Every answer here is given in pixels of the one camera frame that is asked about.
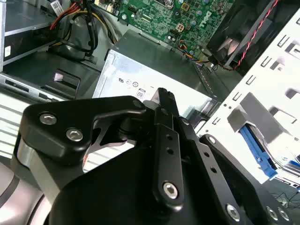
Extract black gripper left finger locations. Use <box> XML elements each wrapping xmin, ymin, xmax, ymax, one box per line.
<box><xmin>10</xmin><ymin>87</ymin><xmax>186</xmax><ymax>213</ymax></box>

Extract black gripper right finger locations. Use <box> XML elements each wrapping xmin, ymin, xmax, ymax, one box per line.
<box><xmin>168</xmin><ymin>91</ymin><xmax>293</xmax><ymax>225</ymax></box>

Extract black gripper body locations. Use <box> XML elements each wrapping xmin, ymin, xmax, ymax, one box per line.
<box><xmin>48</xmin><ymin>140</ymin><xmax>228</xmax><ymax>225</ymax></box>

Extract hard disk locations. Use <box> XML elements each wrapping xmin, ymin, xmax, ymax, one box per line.
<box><xmin>238</xmin><ymin>121</ymin><xmax>300</xmax><ymax>188</ymax></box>

